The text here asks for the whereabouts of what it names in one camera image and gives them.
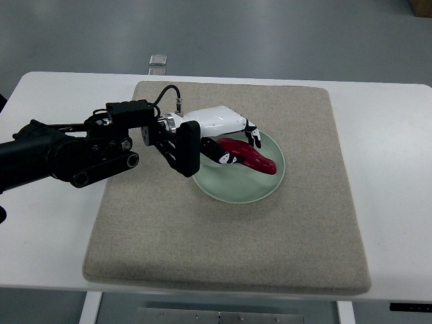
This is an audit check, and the black table control panel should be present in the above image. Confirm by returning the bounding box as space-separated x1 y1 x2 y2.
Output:
389 302 432 313

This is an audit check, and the white table leg left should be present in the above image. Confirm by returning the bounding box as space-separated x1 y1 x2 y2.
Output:
78 292 103 324

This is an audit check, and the light green plate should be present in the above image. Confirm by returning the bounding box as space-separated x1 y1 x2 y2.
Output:
193 132 286 204

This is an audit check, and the red chili pepper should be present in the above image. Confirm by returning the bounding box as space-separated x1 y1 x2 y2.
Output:
217 138 277 175

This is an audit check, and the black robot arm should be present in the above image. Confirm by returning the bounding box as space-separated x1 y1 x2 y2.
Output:
1 99 201 192

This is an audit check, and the beige felt mat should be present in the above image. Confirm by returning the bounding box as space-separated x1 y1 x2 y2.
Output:
82 82 371 295

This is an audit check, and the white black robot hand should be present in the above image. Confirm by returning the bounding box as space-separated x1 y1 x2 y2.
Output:
159 106 261 164

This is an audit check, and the white table leg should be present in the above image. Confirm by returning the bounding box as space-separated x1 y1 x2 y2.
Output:
78 292 103 324
336 301 356 324

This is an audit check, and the cardboard box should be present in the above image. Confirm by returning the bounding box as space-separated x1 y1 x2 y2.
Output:
409 0 432 18

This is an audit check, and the grey metal base plate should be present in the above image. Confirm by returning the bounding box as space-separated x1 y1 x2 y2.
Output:
135 308 304 324

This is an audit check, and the white table leg right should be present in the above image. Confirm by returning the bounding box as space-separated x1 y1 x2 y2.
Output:
336 301 356 324

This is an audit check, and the silver floor socket cover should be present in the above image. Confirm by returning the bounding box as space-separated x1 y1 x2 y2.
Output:
148 54 167 66

